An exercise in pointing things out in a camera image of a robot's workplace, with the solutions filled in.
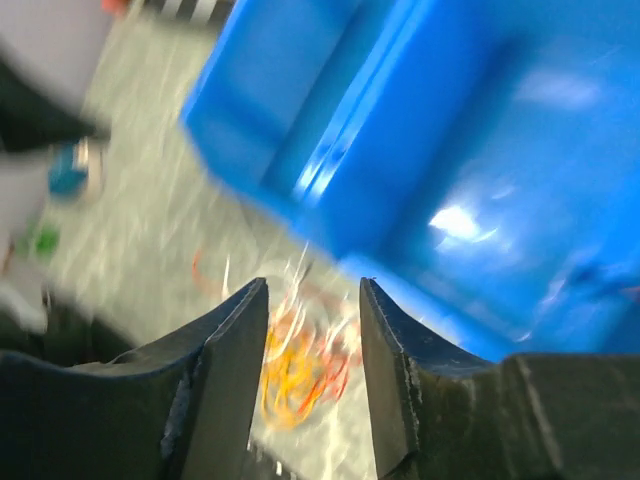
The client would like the blue three-compartment bin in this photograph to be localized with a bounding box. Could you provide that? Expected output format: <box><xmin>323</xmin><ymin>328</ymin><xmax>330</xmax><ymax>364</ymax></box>
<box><xmin>182</xmin><ymin>1</ymin><xmax>639</xmax><ymax>361</ymax></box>

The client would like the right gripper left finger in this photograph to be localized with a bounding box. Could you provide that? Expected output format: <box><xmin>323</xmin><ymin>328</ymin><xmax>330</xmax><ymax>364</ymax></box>
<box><xmin>1</xmin><ymin>278</ymin><xmax>269</xmax><ymax>479</ymax></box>

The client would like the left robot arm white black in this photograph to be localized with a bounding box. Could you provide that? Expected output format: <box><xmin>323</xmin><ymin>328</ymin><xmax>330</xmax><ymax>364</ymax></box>
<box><xmin>1</xmin><ymin>56</ymin><xmax>109</xmax><ymax>335</ymax></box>

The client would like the yellow cable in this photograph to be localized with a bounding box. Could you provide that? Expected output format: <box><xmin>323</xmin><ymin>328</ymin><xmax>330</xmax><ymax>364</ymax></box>
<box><xmin>259</xmin><ymin>324</ymin><xmax>326</xmax><ymax>431</ymax></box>

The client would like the orange cable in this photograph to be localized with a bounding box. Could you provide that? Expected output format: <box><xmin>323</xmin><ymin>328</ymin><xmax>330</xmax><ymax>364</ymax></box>
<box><xmin>192</xmin><ymin>249</ymin><xmax>364</xmax><ymax>416</ymax></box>

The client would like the black white chessboard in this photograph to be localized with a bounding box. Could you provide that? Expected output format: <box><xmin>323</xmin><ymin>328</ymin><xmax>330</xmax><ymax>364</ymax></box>
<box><xmin>143</xmin><ymin>0</ymin><xmax>235</xmax><ymax>25</ymax></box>

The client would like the blue toy brick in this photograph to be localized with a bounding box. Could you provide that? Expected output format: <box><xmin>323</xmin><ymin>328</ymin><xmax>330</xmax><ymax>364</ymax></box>
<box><xmin>48</xmin><ymin>138</ymin><xmax>107</xmax><ymax>201</ymax></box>

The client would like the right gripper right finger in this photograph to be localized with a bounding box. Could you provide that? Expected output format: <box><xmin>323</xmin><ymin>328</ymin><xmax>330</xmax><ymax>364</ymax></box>
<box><xmin>359</xmin><ymin>279</ymin><xmax>639</xmax><ymax>479</ymax></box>

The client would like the green toy brick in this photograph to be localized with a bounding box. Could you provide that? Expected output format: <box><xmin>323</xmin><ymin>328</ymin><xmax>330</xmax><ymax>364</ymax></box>
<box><xmin>16</xmin><ymin>225</ymin><xmax>60</xmax><ymax>257</ymax></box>

